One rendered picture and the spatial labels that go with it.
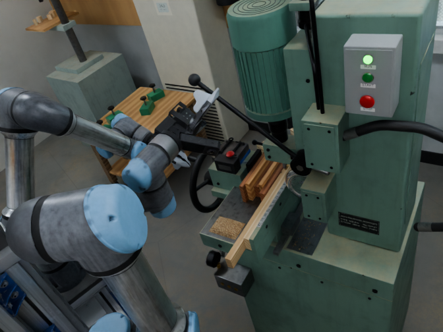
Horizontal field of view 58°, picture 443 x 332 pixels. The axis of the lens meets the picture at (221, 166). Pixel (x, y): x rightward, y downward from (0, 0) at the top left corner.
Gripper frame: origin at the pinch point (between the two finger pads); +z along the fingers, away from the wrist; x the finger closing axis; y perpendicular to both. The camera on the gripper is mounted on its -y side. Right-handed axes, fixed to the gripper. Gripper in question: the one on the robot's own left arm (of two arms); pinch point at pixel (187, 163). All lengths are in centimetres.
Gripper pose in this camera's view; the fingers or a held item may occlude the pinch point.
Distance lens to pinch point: 157.7
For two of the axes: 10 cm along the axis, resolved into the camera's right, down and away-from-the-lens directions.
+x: -5.0, 6.3, -6.0
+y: -2.5, 5.6, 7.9
